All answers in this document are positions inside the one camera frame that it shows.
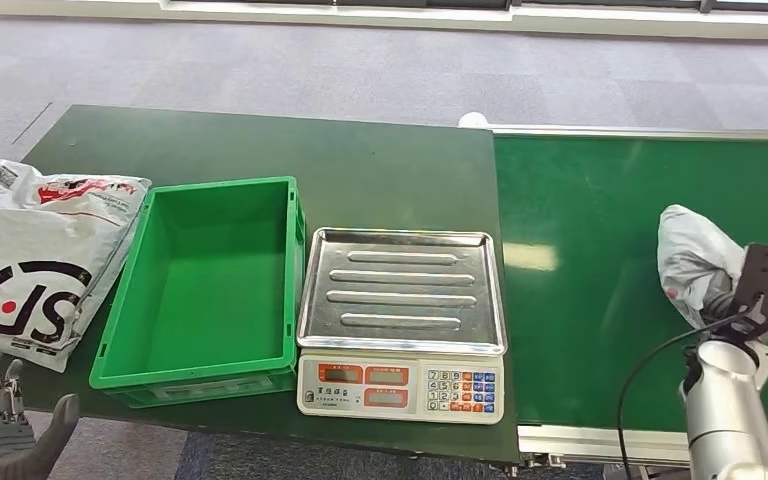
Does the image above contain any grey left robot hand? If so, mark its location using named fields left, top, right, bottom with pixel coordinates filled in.
left=0, top=336, right=81, bottom=480

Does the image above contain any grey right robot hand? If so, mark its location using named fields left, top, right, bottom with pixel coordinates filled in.
left=703, top=264, right=751, bottom=321

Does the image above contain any small grey courier package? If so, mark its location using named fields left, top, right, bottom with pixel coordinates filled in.
left=656, top=203, right=750, bottom=331

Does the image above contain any green conveyor belt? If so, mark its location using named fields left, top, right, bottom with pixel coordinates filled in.
left=493, top=132, right=768, bottom=439

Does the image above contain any large white courier bag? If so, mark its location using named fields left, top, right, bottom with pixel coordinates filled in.
left=0, top=203, right=144, bottom=374

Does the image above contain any white courier bag red print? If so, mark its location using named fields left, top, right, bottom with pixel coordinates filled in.
left=0, top=145, right=153, bottom=230

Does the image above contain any green plastic crate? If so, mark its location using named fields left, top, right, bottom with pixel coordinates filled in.
left=89, top=175, right=307, bottom=410

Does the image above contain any electronic scale with steel tray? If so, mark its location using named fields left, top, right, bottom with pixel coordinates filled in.
left=295, top=227, right=509, bottom=426

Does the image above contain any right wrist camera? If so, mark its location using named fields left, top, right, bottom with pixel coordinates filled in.
left=731, top=243, right=768, bottom=343

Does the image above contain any aluminium conveyor frame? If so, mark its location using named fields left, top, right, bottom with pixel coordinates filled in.
left=486, top=123, right=768, bottom=475

